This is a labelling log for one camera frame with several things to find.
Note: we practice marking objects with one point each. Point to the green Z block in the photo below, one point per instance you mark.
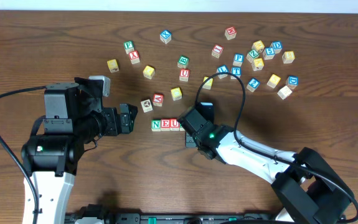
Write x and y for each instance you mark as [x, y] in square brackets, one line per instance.
[252, 55]

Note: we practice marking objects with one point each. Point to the yellow O block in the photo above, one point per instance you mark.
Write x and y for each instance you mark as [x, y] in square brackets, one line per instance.
[149, 72]

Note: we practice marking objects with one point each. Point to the yellow block beside E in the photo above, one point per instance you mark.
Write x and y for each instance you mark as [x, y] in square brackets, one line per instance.
[176, 93]

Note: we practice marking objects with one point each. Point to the red I block upper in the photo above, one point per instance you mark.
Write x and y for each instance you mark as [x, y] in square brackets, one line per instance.
[217, 51]

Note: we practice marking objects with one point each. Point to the red E block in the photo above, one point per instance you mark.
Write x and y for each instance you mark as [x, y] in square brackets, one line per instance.
[165, 125]

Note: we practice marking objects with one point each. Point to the yellow block far left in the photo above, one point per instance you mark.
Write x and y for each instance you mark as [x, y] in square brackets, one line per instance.
[113, 65]

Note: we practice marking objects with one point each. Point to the yellow 8 block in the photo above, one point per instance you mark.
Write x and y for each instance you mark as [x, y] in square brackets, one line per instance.
[288, 57]

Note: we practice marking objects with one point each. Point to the yellow block top right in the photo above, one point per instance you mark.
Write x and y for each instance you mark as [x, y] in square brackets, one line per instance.
[258, 46]

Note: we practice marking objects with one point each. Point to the green B block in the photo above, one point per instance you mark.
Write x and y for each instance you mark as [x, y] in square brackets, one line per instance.
[183, 62]

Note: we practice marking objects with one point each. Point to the blue 2 block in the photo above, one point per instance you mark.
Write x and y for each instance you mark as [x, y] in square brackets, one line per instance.
[253, 84]

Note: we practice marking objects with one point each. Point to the green R block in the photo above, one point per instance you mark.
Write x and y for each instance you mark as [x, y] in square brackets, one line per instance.
[181, 128]

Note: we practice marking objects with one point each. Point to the blue T block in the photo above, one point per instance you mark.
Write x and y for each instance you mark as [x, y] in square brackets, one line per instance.
[236, 71]

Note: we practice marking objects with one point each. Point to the yellow block below Z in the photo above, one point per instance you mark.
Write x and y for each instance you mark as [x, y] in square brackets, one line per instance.
[257, 64]

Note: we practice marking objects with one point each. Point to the blue P block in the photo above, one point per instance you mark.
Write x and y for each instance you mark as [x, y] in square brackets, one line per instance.
[238, 60]

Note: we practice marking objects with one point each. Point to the red block top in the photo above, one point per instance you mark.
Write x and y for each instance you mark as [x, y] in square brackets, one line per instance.
[230, 33]

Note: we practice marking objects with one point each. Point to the green N block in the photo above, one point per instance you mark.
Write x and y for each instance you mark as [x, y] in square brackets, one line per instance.
[156, 125]

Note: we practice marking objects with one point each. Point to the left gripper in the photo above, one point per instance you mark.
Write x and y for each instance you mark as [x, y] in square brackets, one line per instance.
[113, 121]

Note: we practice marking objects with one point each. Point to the blue X block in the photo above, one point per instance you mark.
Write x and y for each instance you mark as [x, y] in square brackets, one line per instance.
[165, 36]

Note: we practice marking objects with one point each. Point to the red Y block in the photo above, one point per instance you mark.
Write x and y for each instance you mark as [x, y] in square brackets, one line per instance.
[134, 57]

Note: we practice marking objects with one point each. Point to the blue d block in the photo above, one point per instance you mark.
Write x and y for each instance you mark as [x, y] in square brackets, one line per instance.
[276, 46]
[292, 82]

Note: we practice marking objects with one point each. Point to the red u block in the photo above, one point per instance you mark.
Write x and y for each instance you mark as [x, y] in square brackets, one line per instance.
[184, 75]
[174, 125]

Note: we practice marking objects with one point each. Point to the plain yellow block centre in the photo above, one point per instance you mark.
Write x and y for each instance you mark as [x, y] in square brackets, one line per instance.
[207, 83]

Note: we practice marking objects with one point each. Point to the white block right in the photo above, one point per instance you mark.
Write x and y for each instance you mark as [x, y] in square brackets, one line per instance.
[284, 92]

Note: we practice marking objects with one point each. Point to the blue D block upper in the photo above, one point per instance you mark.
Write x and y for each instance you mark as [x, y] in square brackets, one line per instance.
[276, 46]

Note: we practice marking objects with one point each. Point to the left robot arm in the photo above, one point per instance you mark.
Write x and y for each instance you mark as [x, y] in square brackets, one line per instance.
[74, 117]

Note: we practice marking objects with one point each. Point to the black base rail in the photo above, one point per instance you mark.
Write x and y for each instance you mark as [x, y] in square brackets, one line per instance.
[135, 218]

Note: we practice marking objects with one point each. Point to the white soccer ball block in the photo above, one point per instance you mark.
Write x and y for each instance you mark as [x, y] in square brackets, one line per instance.
[147, 105]

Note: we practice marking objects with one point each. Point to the red A block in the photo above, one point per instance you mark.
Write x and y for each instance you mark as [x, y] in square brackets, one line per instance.
[158, 99]

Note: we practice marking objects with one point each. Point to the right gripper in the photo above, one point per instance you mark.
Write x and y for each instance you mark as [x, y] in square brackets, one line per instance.
[190, 143]

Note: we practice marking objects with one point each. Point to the green F block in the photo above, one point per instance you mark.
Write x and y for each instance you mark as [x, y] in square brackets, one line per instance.
[129, 46]

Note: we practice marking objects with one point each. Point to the blue D block lower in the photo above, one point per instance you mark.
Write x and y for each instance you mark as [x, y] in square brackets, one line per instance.
[292, 82]

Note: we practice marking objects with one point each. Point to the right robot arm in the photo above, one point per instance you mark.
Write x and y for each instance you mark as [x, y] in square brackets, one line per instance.
[308, 188]

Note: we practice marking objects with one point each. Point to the blue 5 block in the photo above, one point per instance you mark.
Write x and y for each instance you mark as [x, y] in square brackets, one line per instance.
[268, 53]

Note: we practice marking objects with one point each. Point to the blue L block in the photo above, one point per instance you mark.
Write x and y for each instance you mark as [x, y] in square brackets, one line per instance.
[222, 71]

